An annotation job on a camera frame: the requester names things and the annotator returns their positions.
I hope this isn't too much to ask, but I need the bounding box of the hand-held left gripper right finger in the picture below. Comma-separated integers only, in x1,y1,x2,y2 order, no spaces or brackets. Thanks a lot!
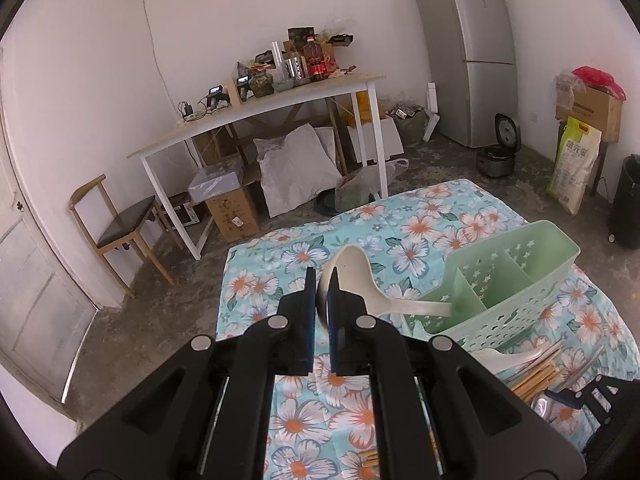
327,268,586,480

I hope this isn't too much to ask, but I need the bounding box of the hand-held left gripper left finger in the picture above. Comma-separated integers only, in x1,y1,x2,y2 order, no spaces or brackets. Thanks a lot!
57,266,317,480

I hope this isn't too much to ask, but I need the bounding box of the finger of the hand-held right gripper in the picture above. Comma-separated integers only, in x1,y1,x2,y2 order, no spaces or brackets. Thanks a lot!
545,374,640,456

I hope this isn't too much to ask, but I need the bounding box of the metal spoon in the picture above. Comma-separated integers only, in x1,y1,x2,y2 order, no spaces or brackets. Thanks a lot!
530,390,566,423
550,345,607,396

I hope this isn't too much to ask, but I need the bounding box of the cream plastic ladle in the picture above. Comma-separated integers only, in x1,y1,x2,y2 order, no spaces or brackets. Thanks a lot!
316,244,455,338

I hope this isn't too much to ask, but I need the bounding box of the bundle of chopsticks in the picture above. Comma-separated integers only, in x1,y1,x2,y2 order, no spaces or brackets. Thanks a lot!
505,341,568,403

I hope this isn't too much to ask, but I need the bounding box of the green plastic utensil basket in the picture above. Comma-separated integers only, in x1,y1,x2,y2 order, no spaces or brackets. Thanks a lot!
402,220,582,356

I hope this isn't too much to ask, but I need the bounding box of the floral blanket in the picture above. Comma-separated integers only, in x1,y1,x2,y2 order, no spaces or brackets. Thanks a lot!
215,177,631,480

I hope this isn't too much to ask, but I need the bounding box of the white plastic spoon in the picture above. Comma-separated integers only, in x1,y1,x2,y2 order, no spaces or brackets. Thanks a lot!
470,337,551,376

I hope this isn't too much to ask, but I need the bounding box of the black pan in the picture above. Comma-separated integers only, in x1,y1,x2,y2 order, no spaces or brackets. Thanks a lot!
315,189,341,216

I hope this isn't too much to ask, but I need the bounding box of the tall brown cardboard box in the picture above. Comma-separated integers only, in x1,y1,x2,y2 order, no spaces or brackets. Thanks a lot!
205,180,262,242

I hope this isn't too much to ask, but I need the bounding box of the clear bag of greens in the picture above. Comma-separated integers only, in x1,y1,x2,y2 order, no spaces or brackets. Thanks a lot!
334,157,411,213

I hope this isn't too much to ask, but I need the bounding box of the white sack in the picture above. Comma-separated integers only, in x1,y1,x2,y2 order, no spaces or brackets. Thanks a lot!
252,122,343,219

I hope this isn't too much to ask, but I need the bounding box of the clear plastic box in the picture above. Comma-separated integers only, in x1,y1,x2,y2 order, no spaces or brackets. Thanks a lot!
187,160,245,203

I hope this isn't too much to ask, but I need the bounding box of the white carton box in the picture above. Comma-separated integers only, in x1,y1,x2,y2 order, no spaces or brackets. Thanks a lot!
347,112,405,163

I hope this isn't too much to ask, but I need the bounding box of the black trash bin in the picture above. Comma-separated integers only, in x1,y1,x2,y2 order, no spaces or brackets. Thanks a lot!
607,155,640,250

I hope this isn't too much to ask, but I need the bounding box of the wooden chair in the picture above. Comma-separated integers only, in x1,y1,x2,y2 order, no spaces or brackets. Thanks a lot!
69,174,176,300

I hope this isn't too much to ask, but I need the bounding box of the white desk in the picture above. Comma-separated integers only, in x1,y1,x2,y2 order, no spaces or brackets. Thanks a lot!
126,71,392,261

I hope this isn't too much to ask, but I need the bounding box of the black rice cooker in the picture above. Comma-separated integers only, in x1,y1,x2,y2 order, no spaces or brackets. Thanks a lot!
475,112,522,179

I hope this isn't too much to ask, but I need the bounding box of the yellow green rice bag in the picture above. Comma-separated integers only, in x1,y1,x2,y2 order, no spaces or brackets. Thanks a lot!
545,116,603,216

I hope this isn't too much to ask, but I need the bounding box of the glass jar of pickles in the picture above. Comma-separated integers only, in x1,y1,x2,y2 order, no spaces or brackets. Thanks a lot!
248,72,274,98

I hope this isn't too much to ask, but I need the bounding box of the white plastic panel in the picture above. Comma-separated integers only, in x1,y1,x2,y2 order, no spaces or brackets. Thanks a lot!
422,82,441,142

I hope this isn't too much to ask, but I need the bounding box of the red label cola bottle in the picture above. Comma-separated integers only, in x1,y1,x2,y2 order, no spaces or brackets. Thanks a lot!
304,35,326,83

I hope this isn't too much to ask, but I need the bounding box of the white door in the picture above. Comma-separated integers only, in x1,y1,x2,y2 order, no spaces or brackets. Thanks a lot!
0,50,98,406

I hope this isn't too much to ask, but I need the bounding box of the cardboard box with white band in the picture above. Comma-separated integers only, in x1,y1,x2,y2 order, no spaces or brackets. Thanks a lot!
554,75,623,143

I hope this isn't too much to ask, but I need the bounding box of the silver refrigerator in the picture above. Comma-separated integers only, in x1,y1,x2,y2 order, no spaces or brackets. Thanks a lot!
410,0,518,149

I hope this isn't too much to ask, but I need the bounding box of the red plastic bag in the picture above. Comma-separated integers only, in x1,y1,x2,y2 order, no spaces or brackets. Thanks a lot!
571,66,627,101

